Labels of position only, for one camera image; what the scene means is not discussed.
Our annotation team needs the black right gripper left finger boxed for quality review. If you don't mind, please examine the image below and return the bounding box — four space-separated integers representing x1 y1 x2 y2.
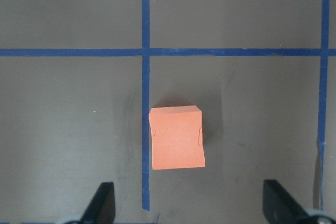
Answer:
80 182 116 224

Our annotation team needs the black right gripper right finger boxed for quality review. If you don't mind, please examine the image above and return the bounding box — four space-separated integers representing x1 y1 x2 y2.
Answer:
262 179 309 223

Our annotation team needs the orange foam block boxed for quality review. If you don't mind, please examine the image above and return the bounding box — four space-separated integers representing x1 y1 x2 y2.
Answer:
149 105 206 170

